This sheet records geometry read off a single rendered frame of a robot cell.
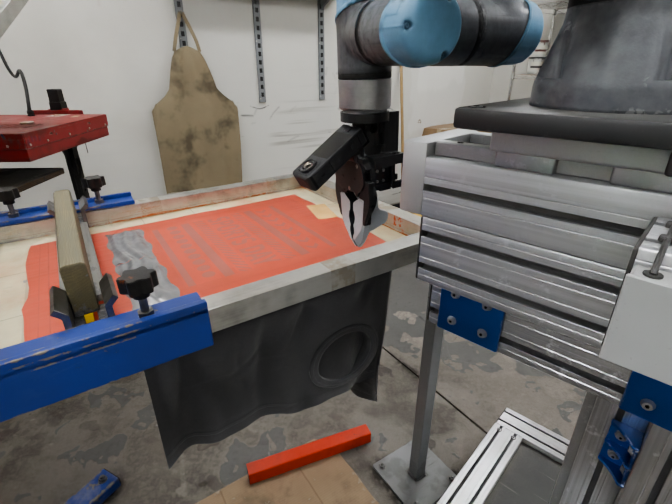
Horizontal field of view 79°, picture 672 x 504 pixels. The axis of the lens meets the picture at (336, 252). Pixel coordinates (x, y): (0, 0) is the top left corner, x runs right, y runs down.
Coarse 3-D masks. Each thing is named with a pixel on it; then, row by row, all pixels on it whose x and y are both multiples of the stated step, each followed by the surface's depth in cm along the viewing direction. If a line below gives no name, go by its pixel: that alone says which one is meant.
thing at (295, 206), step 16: (224, 208) 102; (240, 208) 102; (256, 208) 102; (288, 208) 102; (304, 208) 101; (144, 224) 93; (160, 224) 93; (176, 224) 92; (96, 240) 85; (32, 256) 78; (48, 256) 78; (112, 256) 77; (160, 256) 77; (32, 272) 72; (48, 272) 72
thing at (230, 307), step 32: (192, 192) 103; (224, 192) 106; (256, 192) 111; (320, 192) 110; (32, 224) 85; (96, 224) 92; (384, 224) 90; (416, 224) 81; (352, 256) 68; (384, 256) 69; (416, 256) 73; (256, 288) 59; (288, 288) 60; (320, 288) 63; (224, 320) 56
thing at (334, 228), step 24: (336, 240) 83; (168, 264) 74; (288, 264) 73; (48, 288) 67; (192, 288) 66; (216, 288) 66; (24, 312) 60; (48, 312) 60; (96, 312) 60; (120, 312) 60; (24, 336) 55
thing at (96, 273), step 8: (80, 224) 82; (88, 232) 78; (56, 240) 75; (88, 240) 74; (88, 248) 71; (88, 256) 68; (96, 256) 68; (96, 264) 65; (96, 272) 63; (96, 280) 61; (64, 288) 58; (96, 288) 58
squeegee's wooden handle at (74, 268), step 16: (64, 192) 80; (64, 208) 71; (64, 224) 64; (64, 240) 58; (80, 240) 59; (64, 256) 53; (80, 256) 53; (64, 272) 51; (80, 272) 52; (80, 288) 52; (80, 304) 53; (96, 304) 54
